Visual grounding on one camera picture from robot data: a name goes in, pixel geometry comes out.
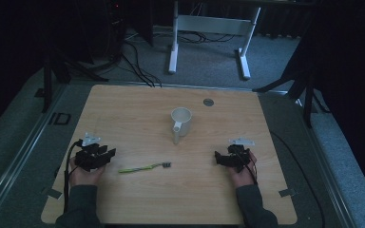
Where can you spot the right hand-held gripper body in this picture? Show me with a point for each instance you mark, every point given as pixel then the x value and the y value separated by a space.
pixel 239 153

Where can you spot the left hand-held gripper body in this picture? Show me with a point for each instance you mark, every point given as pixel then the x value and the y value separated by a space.
pixel 87 156

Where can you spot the green toothbrush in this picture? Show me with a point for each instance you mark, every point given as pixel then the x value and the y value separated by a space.
pixel 139 168

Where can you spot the white cup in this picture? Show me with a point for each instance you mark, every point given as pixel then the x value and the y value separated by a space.
pixel 181 122

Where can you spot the person's left hand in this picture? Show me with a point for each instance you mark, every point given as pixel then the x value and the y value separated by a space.
pixel 84 177

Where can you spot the person's right hand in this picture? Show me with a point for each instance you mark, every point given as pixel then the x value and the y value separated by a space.
pixel 244 177

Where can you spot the grey tape piece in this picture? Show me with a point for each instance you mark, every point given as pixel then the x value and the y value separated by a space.
pixel 287 192
pixel 53 193

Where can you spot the black tripod stand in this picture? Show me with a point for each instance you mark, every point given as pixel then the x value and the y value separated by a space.
pixel 305 95
pixel 49 79

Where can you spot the black computer tower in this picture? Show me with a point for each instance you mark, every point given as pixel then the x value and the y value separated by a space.
pixel 115 28

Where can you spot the metal floor rail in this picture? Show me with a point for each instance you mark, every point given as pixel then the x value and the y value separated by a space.
pixel 19 155
pixel 326 177

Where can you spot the white metal desk frame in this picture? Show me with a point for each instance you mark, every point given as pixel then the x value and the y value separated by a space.
pixel 212 24

